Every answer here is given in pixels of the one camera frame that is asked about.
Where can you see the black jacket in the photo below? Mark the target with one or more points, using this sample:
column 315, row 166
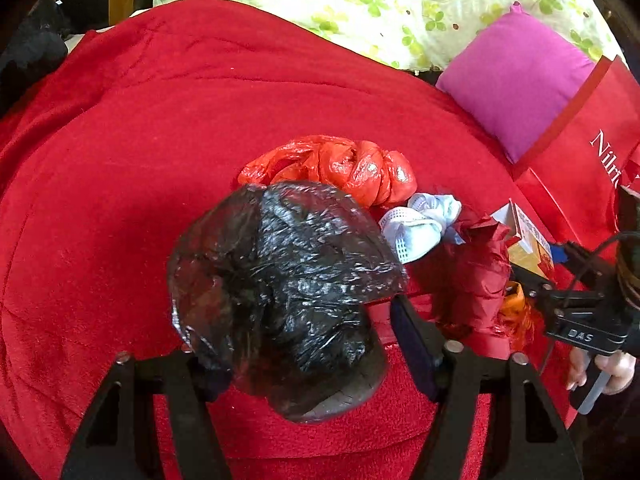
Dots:
column 30, row 55

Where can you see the small cardboard box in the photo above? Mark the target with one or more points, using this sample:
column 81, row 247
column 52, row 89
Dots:
column 527, row 250

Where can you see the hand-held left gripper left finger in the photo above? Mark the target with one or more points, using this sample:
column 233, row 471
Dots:
column 175, row 410

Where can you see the pink pillow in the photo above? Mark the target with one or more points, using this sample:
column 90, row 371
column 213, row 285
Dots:
column 515, row 85

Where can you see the orange wrapper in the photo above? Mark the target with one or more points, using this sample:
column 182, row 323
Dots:
column 515, row 310

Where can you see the white blue knotted bag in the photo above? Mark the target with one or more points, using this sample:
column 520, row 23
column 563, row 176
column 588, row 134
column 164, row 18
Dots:
column 407, row 235

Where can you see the black plastic bag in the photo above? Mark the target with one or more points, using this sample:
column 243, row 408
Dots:
column 280, row 285

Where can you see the red paper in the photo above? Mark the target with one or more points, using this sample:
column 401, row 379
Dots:
column 475, row 280

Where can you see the green clover quilt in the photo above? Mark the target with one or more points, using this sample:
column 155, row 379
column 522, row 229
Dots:
column 350, row 0

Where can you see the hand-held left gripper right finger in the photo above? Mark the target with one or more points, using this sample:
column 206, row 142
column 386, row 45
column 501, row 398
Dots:
column 412, row 345

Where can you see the red paper bag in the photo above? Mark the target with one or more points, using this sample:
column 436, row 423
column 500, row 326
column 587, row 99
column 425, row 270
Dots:
column 575, row 175

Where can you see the red blanket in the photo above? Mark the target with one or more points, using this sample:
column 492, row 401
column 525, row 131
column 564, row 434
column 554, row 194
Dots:
column 125, row 185

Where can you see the person's right hand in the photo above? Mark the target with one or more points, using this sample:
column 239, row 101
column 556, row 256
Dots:
column 620, row 372

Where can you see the red plastic bag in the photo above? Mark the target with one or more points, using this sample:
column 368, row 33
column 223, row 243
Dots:
column 370, row 167

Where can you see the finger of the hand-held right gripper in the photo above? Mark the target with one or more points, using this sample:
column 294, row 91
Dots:
column 559, row 255
column 530, row 280

